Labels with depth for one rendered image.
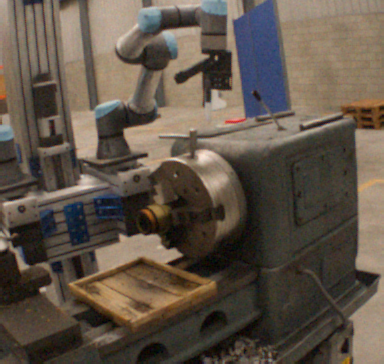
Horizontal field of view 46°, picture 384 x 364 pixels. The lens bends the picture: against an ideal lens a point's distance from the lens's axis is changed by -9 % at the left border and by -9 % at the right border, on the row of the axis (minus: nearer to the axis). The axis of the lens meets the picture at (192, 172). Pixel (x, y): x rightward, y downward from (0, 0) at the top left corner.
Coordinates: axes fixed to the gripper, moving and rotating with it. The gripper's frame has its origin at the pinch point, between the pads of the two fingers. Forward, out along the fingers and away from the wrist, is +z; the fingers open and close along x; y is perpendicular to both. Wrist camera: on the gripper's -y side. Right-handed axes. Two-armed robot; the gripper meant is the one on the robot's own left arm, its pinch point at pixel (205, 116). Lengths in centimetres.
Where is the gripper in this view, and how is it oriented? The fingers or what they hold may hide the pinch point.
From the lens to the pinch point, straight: 144.3
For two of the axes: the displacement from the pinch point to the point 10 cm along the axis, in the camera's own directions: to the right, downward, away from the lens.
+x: -0.3, -3.7, 9.3
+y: 10.0, 0.0, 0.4
